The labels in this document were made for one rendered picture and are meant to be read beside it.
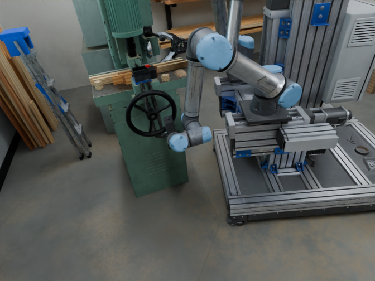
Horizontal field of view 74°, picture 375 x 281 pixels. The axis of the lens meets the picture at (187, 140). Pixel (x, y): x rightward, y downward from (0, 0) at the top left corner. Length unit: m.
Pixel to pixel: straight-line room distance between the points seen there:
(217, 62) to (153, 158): 1.06
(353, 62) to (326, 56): 0.14
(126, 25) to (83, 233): 1.39
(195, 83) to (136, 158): 0.85
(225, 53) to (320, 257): 1.36
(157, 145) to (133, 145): 0.16
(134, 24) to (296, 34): 0.84
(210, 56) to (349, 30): 0.79
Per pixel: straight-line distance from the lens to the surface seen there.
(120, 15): 1.49
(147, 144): 1.73
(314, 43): 1.50
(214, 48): 0.92
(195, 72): 1.10
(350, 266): 1.88
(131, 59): 1.58
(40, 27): 3.95
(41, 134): 3.00
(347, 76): 1.62
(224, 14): 1.65
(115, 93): 1.52
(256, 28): 4.04
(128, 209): 2.01
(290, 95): 1.16
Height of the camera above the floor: 1.53
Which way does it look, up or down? 38 degrees down
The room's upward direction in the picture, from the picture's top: 5 degrees counter-clockwise
